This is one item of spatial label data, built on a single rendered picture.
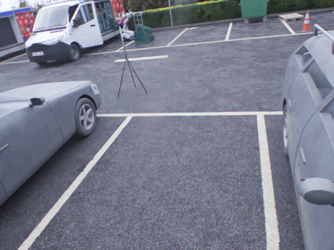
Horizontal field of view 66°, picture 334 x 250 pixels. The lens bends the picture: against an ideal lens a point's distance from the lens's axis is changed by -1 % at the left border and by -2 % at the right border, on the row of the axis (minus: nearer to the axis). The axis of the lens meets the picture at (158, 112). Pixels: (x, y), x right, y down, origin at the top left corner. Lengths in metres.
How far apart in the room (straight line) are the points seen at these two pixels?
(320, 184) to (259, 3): 12.56
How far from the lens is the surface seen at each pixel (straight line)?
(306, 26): 10.75
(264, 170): 3.35
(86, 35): 11.54
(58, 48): 11.01
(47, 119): 3.84
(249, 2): 13.69
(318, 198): 1.51
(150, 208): 2.98
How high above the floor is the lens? 2.08
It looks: 25 degrees down
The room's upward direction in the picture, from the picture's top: 10 degrees counter-clockwise
